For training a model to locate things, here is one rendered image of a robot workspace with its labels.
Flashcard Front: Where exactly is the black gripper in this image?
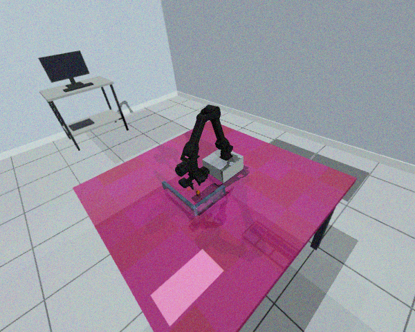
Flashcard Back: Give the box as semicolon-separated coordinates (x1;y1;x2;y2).
178;166;210;190

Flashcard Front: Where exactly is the clear l-shaped low wall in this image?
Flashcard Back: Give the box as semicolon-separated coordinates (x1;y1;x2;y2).
163;184;225;216

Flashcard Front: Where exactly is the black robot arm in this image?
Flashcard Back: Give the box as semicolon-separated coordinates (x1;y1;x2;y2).
175;105;233;184

